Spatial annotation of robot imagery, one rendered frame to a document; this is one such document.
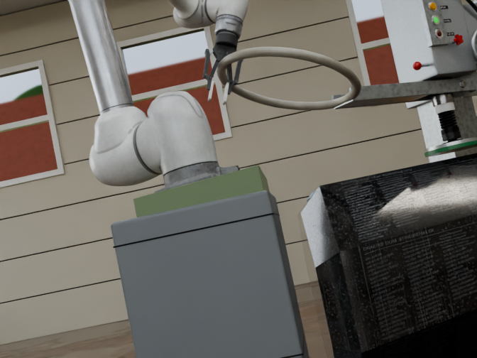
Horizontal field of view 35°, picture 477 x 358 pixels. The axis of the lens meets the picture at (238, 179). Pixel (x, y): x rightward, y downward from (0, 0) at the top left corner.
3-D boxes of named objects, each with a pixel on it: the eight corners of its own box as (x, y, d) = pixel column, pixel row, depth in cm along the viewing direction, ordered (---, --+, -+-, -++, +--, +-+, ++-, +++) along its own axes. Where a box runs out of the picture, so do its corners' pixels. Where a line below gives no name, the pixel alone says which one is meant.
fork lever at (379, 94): (470, 98, 302) (467, 86, 302) (505, 85, 285) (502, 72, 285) (328, 111, 271) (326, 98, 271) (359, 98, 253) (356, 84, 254)
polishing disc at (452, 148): (473, 148, 293) (470, 139, 293) (493, 140, 271) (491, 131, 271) (418, 159, 292) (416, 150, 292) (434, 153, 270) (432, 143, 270)
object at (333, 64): (311, 121, 285) (312, 114, 285) (390, 87, 241) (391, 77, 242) (194, 84, 265) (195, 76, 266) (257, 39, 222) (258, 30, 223)
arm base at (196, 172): (232, 174, 191) (226, 153, 191) (152, 197, 196) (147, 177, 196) (249, 178, 208) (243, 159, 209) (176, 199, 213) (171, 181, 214)
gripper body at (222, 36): (216, 29, 248) (212, 55, 245) (241, 34, 249) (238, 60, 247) (213, 38, 255) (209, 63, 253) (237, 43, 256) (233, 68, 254)
